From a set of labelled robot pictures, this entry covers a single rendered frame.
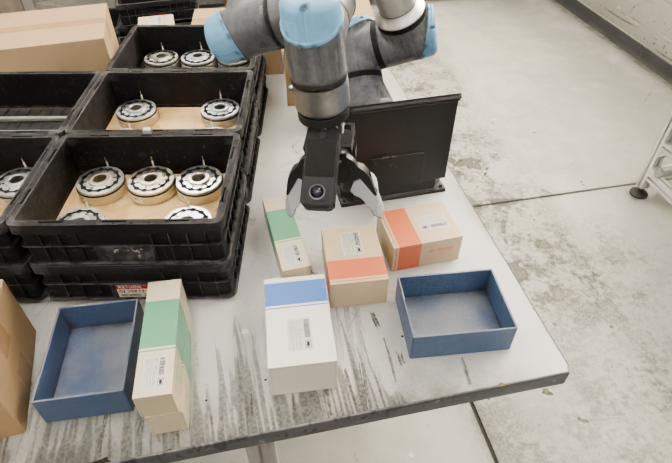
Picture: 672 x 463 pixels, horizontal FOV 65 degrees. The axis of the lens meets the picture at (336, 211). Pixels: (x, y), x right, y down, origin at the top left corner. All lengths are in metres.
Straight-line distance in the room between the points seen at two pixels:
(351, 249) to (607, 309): 1.32
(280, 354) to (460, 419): 0.97
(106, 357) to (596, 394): 1.50
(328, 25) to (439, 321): 0.68
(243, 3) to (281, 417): 0.68
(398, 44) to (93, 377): 0.94
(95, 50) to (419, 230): 1.18
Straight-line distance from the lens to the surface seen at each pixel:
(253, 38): 0.78
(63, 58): 1.90
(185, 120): 1.48
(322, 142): 0.72
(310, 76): 0.67
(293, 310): 1.01
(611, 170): 2.94
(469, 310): 1.15
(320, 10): 0.64
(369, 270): 1.09
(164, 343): 0.97
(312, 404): 1.01
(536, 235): 2.42
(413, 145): 1.29
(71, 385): 1.13
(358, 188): 0.79
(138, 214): 1.21
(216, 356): 1.08
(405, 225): 1.20
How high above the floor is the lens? 1.59
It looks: 42 degrees down
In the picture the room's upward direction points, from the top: straight up
